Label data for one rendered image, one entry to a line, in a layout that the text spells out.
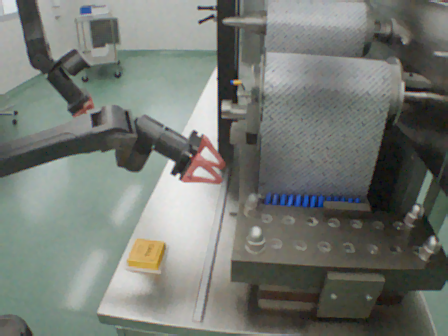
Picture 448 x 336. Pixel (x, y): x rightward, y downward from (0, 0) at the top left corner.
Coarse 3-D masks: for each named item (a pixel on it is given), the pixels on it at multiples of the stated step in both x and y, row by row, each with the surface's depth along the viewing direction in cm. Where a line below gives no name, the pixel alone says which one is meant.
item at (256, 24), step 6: (246, 12) 82; (252, 12) 81; (258, 12) 81; (264, 12) 81; (246, 18) 81; (252, 18) 81; (258, 18) 81; (264, 18) 81; (246, 24) 82; (252, 24) 82; (258, 24) 81; (264, 24) 81; (246, 30) 83; (252, 30) 83; (258, 30) 83; (264, 30) 82
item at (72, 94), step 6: (66, 84) 92; (72, 84) 94; (60, 90) 92; (66, 90) 93; (72, 90) 94; (78, 90) 95; (84, 90) 99; (66, 96) 94; (72, 96) 94; (78, 96) 95; (84, 96) 94; (72, 102) 95; (78, 102) 94; (84, 102) 94; (72, 108) 94
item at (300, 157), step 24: (264, 120) 64; (288, 120) 64; (264, 144) 67; (288, 144) 66; (312, 144) 66; (336, 144) 65; (360, 144) 64; (264, 168) 70; (288, 168) 69; (312, 168) 69; (336, 168) 68; (360, 168) 67; (264, 192) 73; (288, 192) 72; (312, 192) 72; (336, 192) 71; (360, 192) 70
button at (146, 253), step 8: (136, 240) 76; (144, 240) 76; (152, 240) 76; (160, 240) 76; (136, 248) 73; (144, 248) 73; (152, 248) 74; (160, 248) 74; (128, 256) 71; (136, 256) 71; (144, 256) 71; (152, 256) 72; (160, 256) 72; (128, 264) 71; (136, 264) 71; (144, 264) 70; (152, 264) 70; (160, 264) 72
